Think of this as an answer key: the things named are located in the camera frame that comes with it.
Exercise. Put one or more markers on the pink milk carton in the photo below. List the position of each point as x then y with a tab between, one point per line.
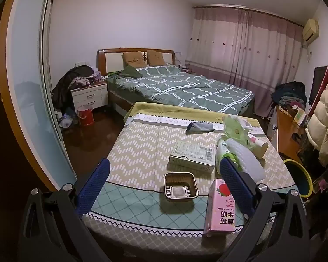
220	213

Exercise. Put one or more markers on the sliding wardrobe door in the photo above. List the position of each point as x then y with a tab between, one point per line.
30	101

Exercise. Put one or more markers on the brown pillow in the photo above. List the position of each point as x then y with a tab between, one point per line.
155	57
134	58

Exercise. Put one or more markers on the black television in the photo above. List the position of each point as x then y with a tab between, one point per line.
318	84

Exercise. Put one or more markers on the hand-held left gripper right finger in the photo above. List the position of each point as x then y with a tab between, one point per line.
236	188

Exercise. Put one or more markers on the pink curtain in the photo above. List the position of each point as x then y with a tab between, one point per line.
243	54

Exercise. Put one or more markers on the wooden bed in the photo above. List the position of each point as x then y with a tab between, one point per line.
112	57

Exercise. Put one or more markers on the green checked duvet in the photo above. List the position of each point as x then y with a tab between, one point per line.
180	87

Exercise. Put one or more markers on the green and white cardboard box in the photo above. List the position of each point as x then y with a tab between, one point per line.
192	154

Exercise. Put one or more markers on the plastic clutter on floor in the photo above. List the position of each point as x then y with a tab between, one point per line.
67	118

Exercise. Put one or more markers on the pile of clothes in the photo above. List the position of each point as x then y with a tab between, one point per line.
289	92

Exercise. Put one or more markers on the cream puffer jacket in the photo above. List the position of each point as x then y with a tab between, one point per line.
325	120

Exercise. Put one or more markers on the white nightstand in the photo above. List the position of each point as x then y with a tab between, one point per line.
88	95

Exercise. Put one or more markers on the small green and white box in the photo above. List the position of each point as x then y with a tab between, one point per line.
299	116

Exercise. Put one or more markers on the grey squeezed tube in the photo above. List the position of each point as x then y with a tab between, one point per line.
201	127

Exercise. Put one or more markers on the wall air conditioner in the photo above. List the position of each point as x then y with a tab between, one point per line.
310	31

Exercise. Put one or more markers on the yellow rimmed trash bin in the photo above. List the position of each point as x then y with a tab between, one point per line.
299	177

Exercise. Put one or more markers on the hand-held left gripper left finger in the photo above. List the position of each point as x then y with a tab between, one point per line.
94	185

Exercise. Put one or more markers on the gold foil tray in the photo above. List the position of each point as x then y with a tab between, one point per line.
180	188

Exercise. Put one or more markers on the wooden desk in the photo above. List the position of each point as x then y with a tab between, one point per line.
285	131

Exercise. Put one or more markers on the clear plastic jar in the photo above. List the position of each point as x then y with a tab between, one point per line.
247	161

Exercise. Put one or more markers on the red bucket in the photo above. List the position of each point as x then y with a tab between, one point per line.
85	116

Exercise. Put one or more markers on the dark green cloth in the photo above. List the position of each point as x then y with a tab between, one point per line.
129	72

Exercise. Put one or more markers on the dark jacket pile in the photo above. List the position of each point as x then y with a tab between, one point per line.
68	82

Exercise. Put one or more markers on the printed paper cup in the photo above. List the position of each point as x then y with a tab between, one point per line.
258	146

